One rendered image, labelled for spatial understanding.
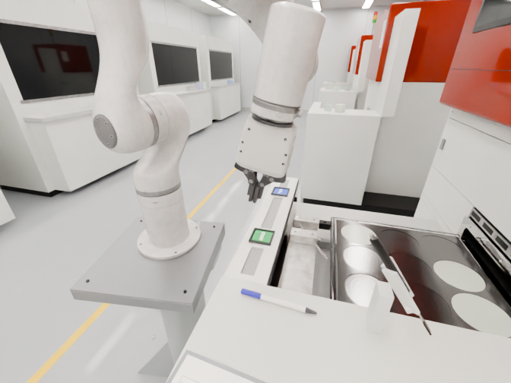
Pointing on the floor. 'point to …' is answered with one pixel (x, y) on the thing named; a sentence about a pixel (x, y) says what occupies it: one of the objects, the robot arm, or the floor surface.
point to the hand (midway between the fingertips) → (255, 191)
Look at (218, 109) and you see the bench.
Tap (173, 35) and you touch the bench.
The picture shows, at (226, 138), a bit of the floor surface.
